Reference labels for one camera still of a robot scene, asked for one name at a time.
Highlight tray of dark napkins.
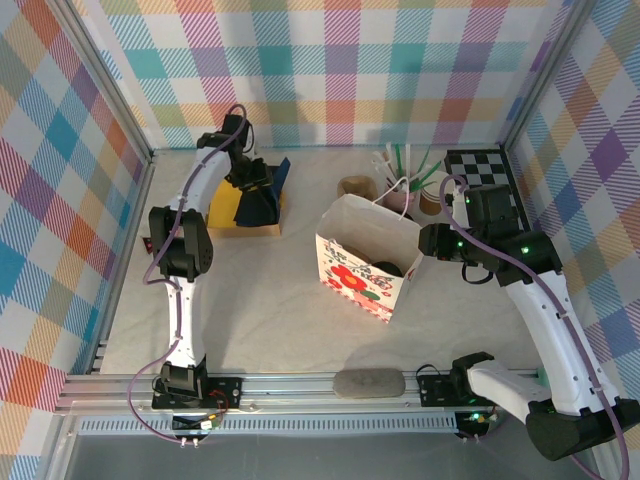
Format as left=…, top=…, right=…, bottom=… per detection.
left=233, top=185, right=281, bottom=229

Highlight white paper bag flower print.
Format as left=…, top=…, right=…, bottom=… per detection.
left=314, top=175, right=426, bottom=325

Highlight blue cloth napkin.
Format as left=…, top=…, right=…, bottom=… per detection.
left=271, top=157, right=292, bottom=197

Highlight yellow cloth napkin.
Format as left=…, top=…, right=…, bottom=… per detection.
left=207, top=179, right=242, bottom=229

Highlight flat cardboard napkin box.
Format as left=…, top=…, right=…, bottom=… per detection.
left=204, top=177, right=287, bottom=240

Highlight black grey chessboard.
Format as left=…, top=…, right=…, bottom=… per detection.
left=443, top=148, right=530, bottom=236

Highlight stacked brown paper cups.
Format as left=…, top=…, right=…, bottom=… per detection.
left=418, top=169, right=459, bottom=216

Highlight pink straw holder cup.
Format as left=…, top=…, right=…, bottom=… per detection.
left=383, top=185, right=417, bottom=211

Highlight small connector circuit board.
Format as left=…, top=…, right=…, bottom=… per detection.
left=172, top=412, right=225, bottom=434
left=457, top=409, right=501, bottom=436

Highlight grey oval stone pad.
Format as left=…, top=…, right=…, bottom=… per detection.
left=332, top=368, right=406, bottom=400

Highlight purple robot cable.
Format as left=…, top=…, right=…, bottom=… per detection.
left=127, top=103, right=254, bottom=444
left=438, top=174, right=631, bottom=480

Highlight aluminium side rail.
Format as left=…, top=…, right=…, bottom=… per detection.
left=91, top=149, right=157, bottom=375

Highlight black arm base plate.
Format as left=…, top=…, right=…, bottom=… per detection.
left=151, top=375, right=244, bottom=410
left=417, top=373, right=481, bottom=407

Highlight aluminium frame post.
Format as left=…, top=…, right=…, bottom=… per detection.
left=501, top=0, right=594, bottom=151
left=48, top=0, right=155, bottom=166

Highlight aluminium frame rail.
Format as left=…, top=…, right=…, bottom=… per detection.
left=55, top=370, right=607, bottom=417

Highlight grey slotted cable duct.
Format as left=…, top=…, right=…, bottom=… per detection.
left=78, top=417, right=460, bottom=434

